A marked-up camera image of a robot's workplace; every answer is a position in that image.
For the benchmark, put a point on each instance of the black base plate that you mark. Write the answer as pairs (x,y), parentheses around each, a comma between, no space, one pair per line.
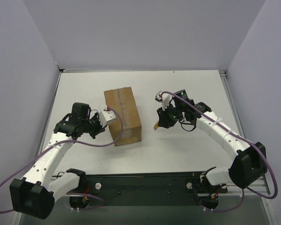
(144,189)

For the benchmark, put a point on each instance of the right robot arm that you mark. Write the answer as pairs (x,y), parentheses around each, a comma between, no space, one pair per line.
(247,161)

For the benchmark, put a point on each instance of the brown cardboard express box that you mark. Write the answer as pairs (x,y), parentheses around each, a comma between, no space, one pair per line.
(123,102)

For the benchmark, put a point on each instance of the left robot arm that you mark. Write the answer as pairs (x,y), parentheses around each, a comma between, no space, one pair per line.
(35,194)

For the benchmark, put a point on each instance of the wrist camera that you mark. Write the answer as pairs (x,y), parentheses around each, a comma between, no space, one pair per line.
(106,116)
(164,99)

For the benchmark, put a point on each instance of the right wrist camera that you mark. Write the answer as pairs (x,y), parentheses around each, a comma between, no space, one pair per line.
(164,99)

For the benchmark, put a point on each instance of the yellow utility knife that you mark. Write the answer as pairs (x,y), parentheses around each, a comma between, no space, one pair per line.
(156,126)

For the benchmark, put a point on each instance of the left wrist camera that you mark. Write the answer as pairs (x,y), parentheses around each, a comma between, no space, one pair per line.
(106,116)

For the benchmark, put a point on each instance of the aluminium frame rail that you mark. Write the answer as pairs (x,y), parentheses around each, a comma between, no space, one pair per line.
(260,185)

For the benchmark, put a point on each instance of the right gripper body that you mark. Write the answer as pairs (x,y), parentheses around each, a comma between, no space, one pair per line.
(164,116)

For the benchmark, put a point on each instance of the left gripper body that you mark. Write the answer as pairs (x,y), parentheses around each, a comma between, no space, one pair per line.
(98,128)

